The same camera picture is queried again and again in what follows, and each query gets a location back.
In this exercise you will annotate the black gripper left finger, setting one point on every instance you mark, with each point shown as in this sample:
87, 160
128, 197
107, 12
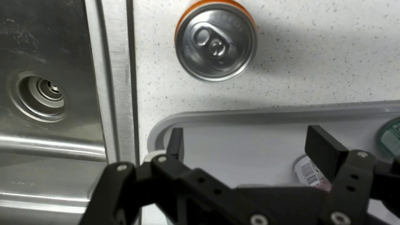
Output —
167, 192

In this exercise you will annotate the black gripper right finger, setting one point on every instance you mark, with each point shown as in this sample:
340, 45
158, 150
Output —
350, 183

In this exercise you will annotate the silver soda can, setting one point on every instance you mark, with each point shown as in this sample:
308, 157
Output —
308, 173

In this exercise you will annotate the green soda can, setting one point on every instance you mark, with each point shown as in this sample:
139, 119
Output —
390, 139

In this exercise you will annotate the orange soda can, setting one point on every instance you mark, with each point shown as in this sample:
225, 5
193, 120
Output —
214, 42

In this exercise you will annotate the grey plastic tray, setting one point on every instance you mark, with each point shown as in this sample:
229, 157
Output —
250, 145

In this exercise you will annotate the stainless steel double sink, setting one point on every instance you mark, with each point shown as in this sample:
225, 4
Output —
50, 100

